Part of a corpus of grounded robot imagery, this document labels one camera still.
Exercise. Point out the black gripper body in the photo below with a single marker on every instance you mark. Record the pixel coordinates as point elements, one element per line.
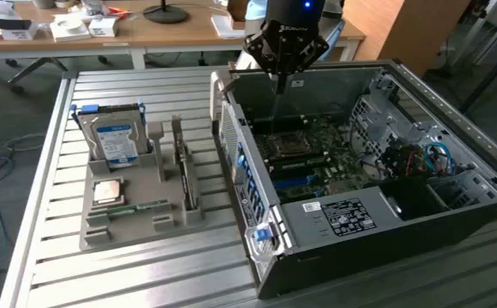
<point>293,16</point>

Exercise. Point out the black Nvidia graphics card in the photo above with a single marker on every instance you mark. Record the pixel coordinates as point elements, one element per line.
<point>185,173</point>

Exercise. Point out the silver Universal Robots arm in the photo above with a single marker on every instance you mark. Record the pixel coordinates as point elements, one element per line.
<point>256,8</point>

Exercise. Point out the white booklet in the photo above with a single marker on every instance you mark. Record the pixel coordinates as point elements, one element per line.
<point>224,29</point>

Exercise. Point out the open cardboard box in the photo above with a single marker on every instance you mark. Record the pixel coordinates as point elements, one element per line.
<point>237,14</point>

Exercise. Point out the black round lamp base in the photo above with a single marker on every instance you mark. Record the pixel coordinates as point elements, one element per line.
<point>164,16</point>

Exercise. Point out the silver perforated drive cage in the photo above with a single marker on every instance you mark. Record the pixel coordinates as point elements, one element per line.
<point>378,125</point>

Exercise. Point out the metal CPU socket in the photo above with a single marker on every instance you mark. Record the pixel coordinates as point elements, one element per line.
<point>288,144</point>

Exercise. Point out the orange packet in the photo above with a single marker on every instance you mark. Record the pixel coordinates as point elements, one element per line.
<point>117,12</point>

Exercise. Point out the green motherboard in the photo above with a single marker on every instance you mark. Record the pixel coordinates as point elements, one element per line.
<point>346,154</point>

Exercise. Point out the small white box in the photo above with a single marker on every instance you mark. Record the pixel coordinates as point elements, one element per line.
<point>102,29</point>

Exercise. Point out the blue expansion slot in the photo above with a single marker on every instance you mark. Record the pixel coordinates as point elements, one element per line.
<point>293,184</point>

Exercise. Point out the white box with round roll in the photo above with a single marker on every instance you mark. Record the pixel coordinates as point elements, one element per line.
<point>70,30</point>

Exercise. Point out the hard disk with blue carrier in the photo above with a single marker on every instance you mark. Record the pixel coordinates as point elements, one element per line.
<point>110,141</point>

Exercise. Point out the beige tape roll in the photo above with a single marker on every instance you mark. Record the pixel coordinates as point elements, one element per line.
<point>64,4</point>

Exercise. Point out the grey cup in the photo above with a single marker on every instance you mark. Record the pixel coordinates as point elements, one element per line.
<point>42,4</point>

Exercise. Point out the grey plastic parts rack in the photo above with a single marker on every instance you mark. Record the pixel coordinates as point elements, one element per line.
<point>145,192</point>

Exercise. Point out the grey power supply unit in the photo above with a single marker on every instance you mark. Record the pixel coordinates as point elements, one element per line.
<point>346,218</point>

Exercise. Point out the black and white box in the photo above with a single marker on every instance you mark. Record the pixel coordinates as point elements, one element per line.
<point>17,33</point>

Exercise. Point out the silver CPU chip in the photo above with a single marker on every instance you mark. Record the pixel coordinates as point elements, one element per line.
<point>106,191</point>

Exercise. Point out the blue plastic case latch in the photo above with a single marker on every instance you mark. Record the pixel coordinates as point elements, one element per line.
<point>261,234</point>

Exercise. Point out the green RAM stick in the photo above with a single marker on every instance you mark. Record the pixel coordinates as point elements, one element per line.
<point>124,209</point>

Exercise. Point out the open black PC case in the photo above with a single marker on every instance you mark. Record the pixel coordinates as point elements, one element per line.
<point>358,256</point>

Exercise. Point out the wooden desk white frame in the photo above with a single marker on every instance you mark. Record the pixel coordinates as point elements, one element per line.
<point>180,35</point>
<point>25,45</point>

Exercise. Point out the black castor leg frame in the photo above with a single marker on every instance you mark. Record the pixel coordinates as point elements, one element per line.
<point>26,71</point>

